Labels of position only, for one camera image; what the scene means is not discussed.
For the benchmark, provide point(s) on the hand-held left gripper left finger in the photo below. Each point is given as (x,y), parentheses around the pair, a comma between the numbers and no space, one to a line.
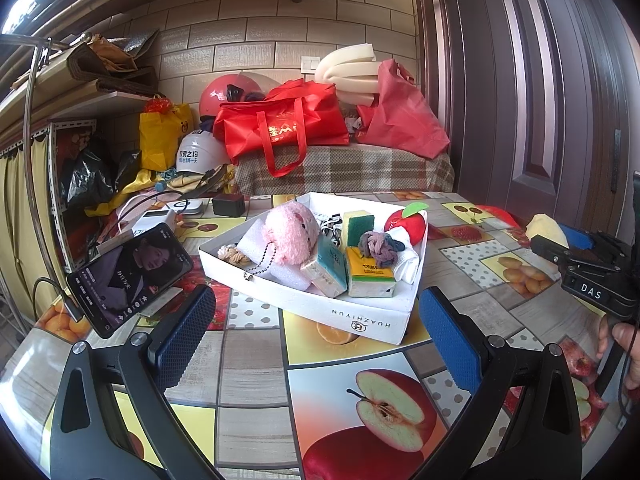
(185,332)

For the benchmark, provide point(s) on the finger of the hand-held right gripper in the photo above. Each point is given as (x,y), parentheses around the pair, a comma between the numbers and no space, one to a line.
(552,250)
(577,236)

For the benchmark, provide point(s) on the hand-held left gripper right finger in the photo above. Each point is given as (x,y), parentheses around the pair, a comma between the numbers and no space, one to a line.
(450,340)

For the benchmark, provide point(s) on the cream round sponge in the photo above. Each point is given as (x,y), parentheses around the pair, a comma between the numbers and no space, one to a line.
(545,227)

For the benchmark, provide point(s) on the white cloth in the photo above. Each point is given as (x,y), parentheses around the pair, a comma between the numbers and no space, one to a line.
(407,262)

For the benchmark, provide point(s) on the white cardboard box tray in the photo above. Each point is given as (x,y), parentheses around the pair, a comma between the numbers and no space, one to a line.
(350,315)

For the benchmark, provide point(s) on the yellow tissue packet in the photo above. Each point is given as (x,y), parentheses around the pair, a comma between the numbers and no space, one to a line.
(370,275)

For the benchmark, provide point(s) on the red plush apple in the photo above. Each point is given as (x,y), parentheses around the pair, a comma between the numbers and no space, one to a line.
(407,225)

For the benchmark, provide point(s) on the teal tissue packet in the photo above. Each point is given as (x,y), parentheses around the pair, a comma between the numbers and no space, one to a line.
(327,267)

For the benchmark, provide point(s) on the yellow green scrub sponge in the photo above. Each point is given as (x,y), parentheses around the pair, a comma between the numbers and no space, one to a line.
(357,227)

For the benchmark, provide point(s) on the pink plush toy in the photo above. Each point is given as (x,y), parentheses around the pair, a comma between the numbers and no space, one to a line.
(292,232)

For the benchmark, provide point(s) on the cow print cloth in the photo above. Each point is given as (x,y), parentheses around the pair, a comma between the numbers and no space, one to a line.
(330,227)

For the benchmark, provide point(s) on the person's right hand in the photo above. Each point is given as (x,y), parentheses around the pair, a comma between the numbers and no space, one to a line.
(629,347)

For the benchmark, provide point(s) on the red packet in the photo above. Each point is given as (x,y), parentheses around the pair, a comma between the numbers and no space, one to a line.
(497,215)

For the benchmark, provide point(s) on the fruit print tablecloth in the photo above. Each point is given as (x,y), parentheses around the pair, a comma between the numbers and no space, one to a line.
(250,370)

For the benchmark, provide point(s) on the black smartphone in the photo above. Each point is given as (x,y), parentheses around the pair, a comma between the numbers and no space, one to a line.
(130,280)

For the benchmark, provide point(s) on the white power bank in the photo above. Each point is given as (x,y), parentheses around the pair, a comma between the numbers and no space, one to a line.
(155,220)

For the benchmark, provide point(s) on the brown wooden door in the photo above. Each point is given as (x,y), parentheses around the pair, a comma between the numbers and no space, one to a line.
(540,110)

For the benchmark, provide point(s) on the black power adapter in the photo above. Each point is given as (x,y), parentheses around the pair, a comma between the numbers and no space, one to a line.
(229,206)

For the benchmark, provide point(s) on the yellow plastic sheet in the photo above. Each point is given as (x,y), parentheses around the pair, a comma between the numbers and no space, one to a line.
(140,180)

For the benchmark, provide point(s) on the white helmet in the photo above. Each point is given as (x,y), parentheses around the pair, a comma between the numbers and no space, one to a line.
(200,150)

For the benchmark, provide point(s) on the black plastic bag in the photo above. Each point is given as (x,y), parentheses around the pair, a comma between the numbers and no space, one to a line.
(87,175)

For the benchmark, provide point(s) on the metal shelf rack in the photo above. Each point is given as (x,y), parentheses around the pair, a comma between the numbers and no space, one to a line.
(55,200)

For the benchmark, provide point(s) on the yellow curtain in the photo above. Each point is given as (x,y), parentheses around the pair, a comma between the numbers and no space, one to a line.
(25,235)

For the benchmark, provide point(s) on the plaid covered bench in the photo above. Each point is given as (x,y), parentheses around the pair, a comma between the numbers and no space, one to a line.
(350,170)

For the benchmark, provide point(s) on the yellow shopping bag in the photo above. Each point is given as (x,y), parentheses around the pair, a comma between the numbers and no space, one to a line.
(157,135)

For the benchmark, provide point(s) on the red plastic bag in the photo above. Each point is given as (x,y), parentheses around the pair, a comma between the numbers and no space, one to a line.
(405,110)

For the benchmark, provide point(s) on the red tote bag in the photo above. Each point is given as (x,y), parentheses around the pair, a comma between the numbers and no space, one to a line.
(280,120)

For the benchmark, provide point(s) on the red helmet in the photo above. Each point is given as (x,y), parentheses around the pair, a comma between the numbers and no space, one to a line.
(220,95)

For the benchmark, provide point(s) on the metal pole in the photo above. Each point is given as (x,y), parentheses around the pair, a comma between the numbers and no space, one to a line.
(31,110)

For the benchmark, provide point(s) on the stack of cream foam sheets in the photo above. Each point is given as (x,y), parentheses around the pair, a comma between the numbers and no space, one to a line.
(345,67)

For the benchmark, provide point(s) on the white wall switch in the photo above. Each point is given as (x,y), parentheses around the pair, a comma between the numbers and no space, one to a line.
(310,63)

